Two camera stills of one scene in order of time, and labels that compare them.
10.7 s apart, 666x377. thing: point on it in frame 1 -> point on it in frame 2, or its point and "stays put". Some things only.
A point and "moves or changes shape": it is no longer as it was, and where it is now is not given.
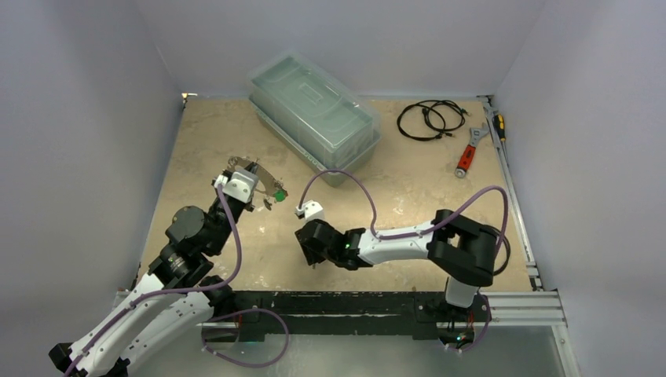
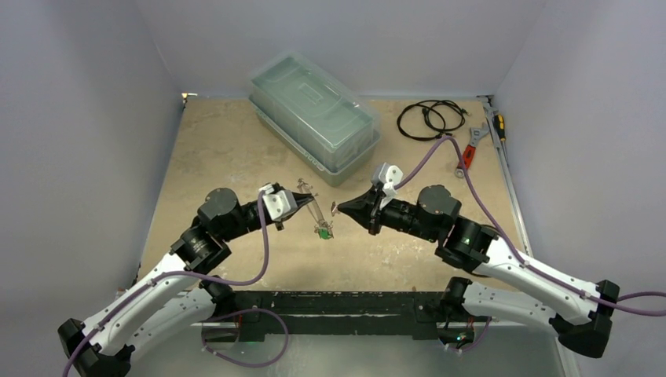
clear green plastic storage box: x=313 y=111 stays put
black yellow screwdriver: x=499 y=124 stays put
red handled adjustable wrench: x=466 y=157 stays put
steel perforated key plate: x=237 y=162 moves or changes shape
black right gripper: x=309 y=237 -> x=375 y=209
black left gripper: x=251 y=168 -> x=299 y=198
